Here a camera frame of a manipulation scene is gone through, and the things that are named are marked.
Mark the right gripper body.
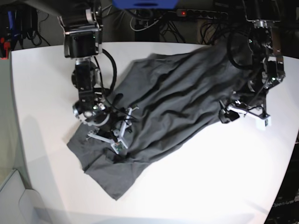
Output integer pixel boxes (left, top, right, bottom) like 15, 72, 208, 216
97, 112, 133, 142

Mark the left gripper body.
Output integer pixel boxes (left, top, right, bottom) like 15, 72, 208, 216
231, 92, 266, 114

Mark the dark grey t-shirt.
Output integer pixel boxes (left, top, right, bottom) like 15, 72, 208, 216
67, 44, 251, 200

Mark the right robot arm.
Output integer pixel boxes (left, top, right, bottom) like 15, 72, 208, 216
25, 0, 129, 143

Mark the black power strip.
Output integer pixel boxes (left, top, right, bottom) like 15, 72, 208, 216
176, 9, 228, 20

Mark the grey chair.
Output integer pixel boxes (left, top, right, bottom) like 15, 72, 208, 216
0, 169, 53, 224

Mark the blue box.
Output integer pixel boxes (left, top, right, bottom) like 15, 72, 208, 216
112, 0, 178, 9

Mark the red clamp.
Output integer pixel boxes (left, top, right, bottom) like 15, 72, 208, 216
0, 37, 11, 60

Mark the white cable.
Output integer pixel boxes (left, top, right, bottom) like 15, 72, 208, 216
129, 14, 162, 32

